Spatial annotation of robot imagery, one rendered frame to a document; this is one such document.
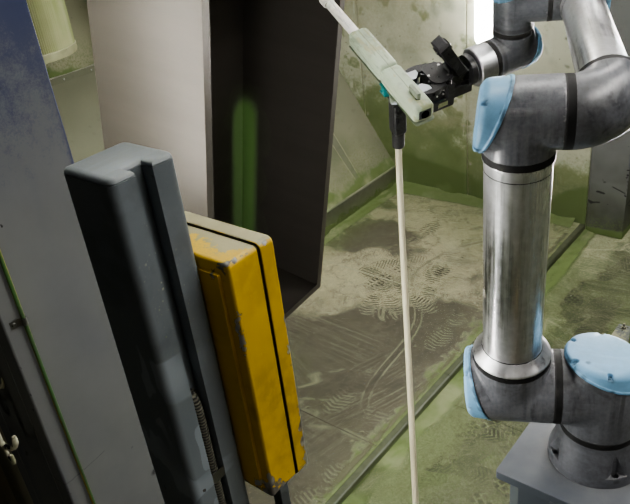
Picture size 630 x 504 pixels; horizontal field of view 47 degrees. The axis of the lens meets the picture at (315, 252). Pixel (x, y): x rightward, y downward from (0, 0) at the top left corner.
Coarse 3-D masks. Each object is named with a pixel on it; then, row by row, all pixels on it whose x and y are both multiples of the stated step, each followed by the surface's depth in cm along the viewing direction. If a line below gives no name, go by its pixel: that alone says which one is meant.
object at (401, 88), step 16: (320, 0) 175; (336, 16) 170; (352, 32) 164; (368, 32) 163; (352, 48) 167; (368, 48) 160; (384, 48) 160; (368, 64) 160; (384, 64) 156; (384, 80) 155; (400, 80) 152; (400, 96) 150; (416, 96) 147; (400, 112) 160; (416, 112) 147; (432, 112) 149; (400, 128) 164; (400, 144) 168
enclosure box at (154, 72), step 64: (128, 0) 160; (192, 0) 150; (256, 0) 214; (128, 64) 170; (192, 64) 159; (256, 64) 226; (320, 64) 212; (128, 128) 181; (192, 128) 168; (256, 128) 238; (320, 128) 224; (192, 192) 179; (256, 192) 252; (320, 192) 236; (320, 256) 247
